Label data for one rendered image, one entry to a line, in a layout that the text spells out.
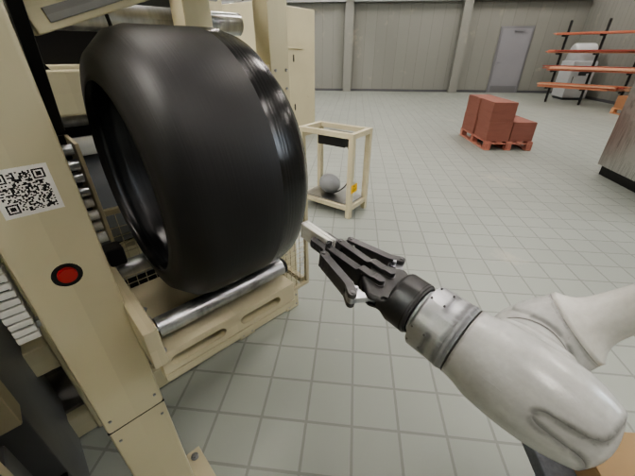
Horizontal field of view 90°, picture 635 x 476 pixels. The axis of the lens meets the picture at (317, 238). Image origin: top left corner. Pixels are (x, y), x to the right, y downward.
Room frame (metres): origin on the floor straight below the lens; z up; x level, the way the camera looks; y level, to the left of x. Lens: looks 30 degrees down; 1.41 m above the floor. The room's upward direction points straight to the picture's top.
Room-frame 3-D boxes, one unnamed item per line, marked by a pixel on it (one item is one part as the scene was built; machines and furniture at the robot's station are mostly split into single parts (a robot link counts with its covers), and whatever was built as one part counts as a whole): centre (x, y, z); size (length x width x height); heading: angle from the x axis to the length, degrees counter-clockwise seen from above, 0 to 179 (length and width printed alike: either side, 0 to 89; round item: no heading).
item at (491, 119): (5.79, -3.12, 0.36); 1.19 x 0.85 x 0.72; 173
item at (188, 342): (0.59, 0.22, 0.84); 0.36 x 0.09 x 0.06; 133
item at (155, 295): (0.70, 0.32, 0.80); 0.37 x 0.36 x 0.02; 43
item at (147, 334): (0.57, 0.45, 0.90); 0.40 x 0.03 x 0.10; 43
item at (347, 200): (3.07, -0.17, 0.40); 0.60 x 0.35 x 0.80; 54
